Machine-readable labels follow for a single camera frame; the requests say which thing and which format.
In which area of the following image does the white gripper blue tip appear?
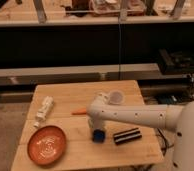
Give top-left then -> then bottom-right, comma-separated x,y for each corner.
88,119 -> 106,143

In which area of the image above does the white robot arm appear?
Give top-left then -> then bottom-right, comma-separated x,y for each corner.
87,93 -> 194,171

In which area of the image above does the orange carrot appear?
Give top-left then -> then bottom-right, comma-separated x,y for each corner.
72,108 -> 87,115

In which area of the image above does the black rectangular block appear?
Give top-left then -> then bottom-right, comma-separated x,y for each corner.
113,128 -> 142,145

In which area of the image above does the wooden table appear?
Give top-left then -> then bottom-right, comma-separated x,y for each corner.
11,80 -> 163,171

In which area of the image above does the orange plate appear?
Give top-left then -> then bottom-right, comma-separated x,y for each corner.
27,126 -> 67,166

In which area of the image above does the black box on shelf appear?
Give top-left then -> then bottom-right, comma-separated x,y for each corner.
157,49 -> 194,75

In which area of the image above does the black hanging cable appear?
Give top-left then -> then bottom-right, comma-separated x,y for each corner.
117,14 -> 123,81

